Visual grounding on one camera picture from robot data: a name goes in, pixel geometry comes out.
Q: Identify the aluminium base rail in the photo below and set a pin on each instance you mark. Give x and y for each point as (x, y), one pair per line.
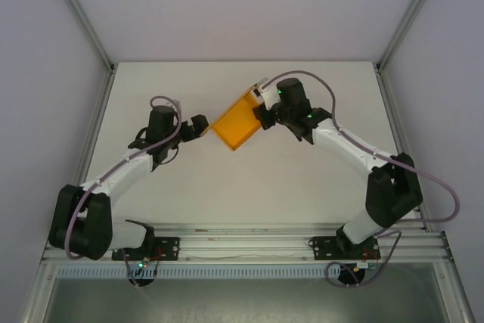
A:
(246, 241)

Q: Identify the yellow paper box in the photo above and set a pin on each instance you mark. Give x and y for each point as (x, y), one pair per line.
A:
(234, 122)

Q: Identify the aluminium side rail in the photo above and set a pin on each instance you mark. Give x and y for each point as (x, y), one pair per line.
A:
(96, 122)
(395, 118)

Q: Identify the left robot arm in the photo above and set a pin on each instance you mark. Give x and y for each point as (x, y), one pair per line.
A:
(125, 171)

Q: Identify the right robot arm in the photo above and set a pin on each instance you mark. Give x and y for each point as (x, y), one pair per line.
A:
(340, 145)

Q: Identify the aluminium frame post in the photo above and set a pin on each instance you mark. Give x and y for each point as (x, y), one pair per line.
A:
(81, 16)
(410, 16)

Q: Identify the grey metal panel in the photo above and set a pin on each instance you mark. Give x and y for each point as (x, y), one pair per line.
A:
(246, 304)

